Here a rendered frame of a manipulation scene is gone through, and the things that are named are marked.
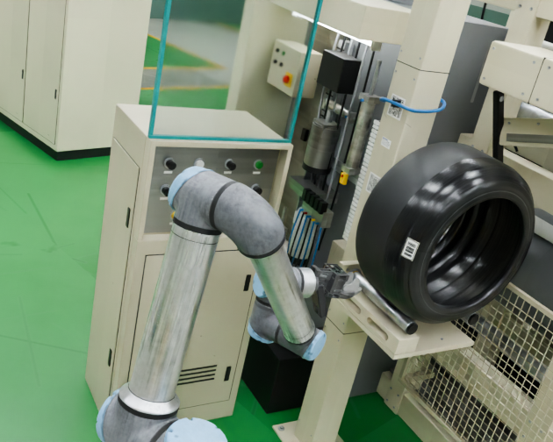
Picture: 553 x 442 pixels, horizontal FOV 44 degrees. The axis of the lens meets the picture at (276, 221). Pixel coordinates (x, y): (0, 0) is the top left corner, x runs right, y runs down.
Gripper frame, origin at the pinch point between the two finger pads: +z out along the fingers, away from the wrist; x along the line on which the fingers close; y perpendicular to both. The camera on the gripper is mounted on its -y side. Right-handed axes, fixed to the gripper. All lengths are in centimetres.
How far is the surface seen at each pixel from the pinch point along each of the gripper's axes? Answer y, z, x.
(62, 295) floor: -106, -32, 167
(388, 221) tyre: 24.1, 2.1, 0.7
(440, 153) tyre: 46.5, 17.0, 5.7
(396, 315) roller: -7.4, 18.4, -2.6
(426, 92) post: 61, 23, 27
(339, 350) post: -43, 31, 27
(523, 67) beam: 78, 41, 10
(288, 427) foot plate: -96, 37, 44
